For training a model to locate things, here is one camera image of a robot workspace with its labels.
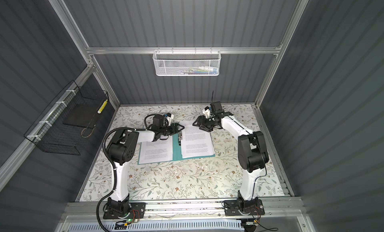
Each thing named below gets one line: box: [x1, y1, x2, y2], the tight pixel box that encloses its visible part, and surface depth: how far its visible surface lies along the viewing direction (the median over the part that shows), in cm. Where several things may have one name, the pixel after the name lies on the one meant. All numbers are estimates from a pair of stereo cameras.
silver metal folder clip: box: [178, 132, 183, 146], surface depth 101 cm
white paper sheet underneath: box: [179, 120, 215, 159], surface depth 99 cm
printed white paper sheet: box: [139, 135, 173, 164], surface depth 96 cm
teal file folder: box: [137, 129, 216, 165], surface depth 95 cm
